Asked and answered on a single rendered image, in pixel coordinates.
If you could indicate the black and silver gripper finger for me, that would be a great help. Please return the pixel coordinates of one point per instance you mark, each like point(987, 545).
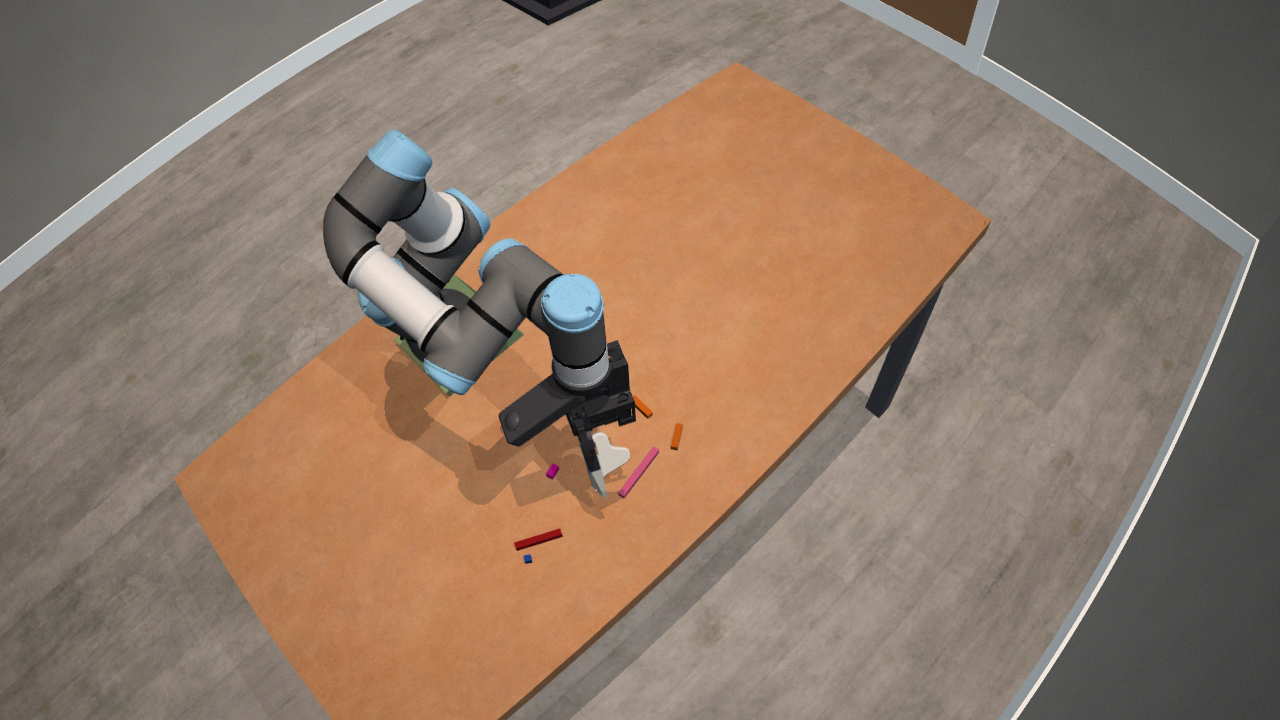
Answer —
point(605, 461)

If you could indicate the red rod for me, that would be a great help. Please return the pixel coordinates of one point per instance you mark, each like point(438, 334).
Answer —
point(542, 538)

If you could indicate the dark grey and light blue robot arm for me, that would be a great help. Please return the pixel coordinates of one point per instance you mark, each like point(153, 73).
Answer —
point(459, 338)

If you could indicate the pink rod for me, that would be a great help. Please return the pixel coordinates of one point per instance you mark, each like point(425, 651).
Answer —
point(638, 472)

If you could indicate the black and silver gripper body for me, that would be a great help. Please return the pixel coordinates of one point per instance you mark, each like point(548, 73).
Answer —
point(615, 396)

